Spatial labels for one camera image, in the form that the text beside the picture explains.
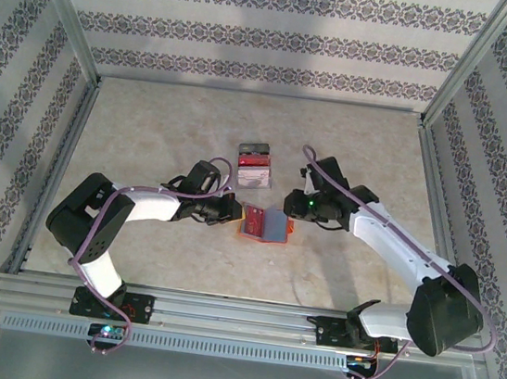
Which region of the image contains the dark card in clear box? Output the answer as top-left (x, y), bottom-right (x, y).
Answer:
top-left (237, 140), bottom-right (272, 158)

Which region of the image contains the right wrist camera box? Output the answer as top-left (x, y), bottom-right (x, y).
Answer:
top-left (298, 153), bottom-right (352, 201)

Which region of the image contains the red card in orange holder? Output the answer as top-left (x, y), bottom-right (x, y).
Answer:
top-left (239, 203), bottom-right (270, 239)

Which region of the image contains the aluminium side rail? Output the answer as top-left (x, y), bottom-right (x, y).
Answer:
top-left (392, 120), bottom-right (496, 330)
top-left (8, 75), bottom-right (103, 282)

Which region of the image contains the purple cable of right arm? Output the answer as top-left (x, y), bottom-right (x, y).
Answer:
top-left (273, 144), bottom-right (507, 379)

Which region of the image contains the clear plastic card box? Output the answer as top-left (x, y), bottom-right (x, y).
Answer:
top-left (232, 139), bottom-right (280, 196)

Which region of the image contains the white printed card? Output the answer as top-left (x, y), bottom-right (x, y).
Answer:
top-left (234, 166), bottom-right (273, 194)

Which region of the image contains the controller board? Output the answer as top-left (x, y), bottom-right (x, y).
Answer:
top-left (87, 321), bottom-right (130, 345)
top-left (343, 353), bottom-right (381, 379)

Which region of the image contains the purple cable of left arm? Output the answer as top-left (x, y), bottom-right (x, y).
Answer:
top-left (55, 138), bottom-right (235, 370)

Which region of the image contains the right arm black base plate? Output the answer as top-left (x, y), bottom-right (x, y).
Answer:
top-left (314, 314), bottom-right (403, 358)

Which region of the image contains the slotted grey cable duct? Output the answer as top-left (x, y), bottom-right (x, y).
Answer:
top-left (0, 308), bottom-right (350, 375)

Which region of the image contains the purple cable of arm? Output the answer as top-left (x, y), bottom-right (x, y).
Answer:
top-left (273, 144), bottom-right (507, 379)
top-left (55, 138), bottom-right (235, 370)

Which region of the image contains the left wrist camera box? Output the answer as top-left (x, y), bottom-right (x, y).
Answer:
top-left (186, 158), bottom-right (234, 196)

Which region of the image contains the orange card holder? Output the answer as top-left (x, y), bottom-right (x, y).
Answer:
top-left (233, 200), bottom-right (298, 247)

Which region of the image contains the aluminium back rail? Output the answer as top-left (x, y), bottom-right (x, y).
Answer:
top-left (98, 67), bottom-right (427, 123)

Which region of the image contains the red card in clear box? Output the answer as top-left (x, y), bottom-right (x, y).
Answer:
top-left (235, 149), bottom-right (273, 173)

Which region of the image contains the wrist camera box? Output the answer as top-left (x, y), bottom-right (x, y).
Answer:
top-left (186, 158), bottom-right (234, 196)
top-left (298, 153), bottom-right (352, 201)

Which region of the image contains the aluminium mounting rail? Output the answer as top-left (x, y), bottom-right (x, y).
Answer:
top-left (0, 266), bottom-right (489, 371)

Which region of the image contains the aluminium frame post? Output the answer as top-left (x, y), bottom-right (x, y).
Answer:
top-left (420, 0), bottom-right (507, 139)
top-left (8, 0), bottom-right (114, 88)

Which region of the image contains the right controller board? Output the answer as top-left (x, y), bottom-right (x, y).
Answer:
top-left (343, 353), bottom-right (381, 379)

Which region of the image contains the left controller board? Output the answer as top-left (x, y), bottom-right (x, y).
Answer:
top-left (87, 321), bottom-right (130, 345)

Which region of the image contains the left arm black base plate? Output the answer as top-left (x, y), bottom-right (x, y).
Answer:
top-left (68, 284), bottom-right (157, 327)

